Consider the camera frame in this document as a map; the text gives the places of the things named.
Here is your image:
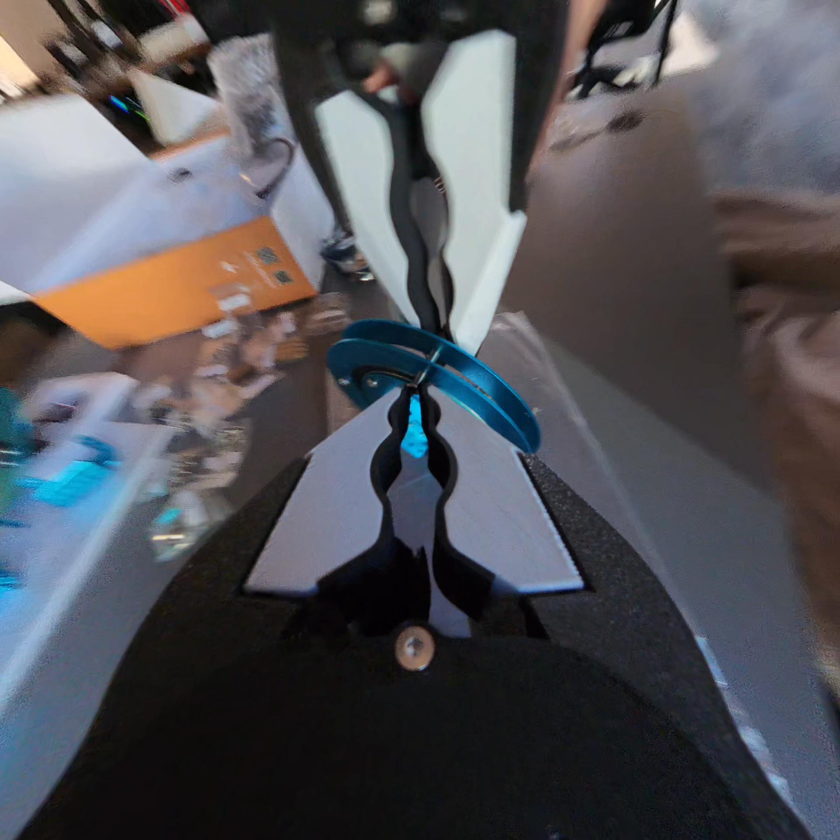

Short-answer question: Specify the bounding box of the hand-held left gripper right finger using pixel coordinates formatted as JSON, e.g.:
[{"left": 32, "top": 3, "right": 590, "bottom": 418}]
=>
[{"left": 419, "top": 386, "right": 586, "bottom": 596}]

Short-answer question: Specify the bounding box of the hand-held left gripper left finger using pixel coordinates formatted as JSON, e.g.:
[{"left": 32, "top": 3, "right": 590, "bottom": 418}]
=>
[{"left": 244, "top": 387, "right": 413, "bottom": 596}]

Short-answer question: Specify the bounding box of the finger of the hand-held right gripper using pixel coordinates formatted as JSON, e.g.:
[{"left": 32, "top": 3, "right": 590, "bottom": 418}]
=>
[
  {"left": 314, "top": 87, "right": 442, "bottom": 332},
  {"left": 422, "top": 29, "right": 530, "bottom": 355}
]

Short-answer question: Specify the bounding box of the blue round turntable base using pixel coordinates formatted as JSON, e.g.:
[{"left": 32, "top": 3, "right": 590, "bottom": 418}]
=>
[{"left": 327, "top": 318, "right": 542, "bottom": 455}]

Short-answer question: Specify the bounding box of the grey desk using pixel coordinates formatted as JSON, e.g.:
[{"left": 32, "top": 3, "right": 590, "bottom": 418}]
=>
[{"left": 0, "top": 85, "right": 840, "bottom": 840}]

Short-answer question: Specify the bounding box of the bubble wrap bundle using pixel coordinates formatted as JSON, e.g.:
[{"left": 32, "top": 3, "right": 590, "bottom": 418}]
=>
[{"left": 209, "top": 36, "right": 283, "bottom": 155}]

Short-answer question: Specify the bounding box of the dark hardware bag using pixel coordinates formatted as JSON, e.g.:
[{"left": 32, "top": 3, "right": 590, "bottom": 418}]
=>
[{"left": 320, "top": 226, "right": 375, "bottom": 280}]

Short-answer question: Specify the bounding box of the clear plastic bag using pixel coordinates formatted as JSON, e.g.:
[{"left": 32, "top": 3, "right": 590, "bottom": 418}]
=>
[{"left": 482, "top": 310, "right": 798, "bottom": 840}]

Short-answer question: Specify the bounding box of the black office chair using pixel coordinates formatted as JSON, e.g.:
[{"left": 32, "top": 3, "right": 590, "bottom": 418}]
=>
[{"left": 567, "top": 0, "right": 683, "bottom": 99}]

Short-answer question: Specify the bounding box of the pile of small parts bags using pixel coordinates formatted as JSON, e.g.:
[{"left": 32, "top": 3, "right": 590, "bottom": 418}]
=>
[{"left": 125, "top": 292, "right": 355, "bottom": 473}]

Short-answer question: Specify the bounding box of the orange and white box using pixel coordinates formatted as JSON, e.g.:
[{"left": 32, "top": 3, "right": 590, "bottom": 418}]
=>
[{"left": 0, "top": 92, "right": 329, "bottom": 350}]

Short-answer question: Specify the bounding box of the black cable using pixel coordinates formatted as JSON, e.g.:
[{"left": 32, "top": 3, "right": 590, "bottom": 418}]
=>
[{"left": 243, "top": 134, "right": 296, "bottom": 198}]

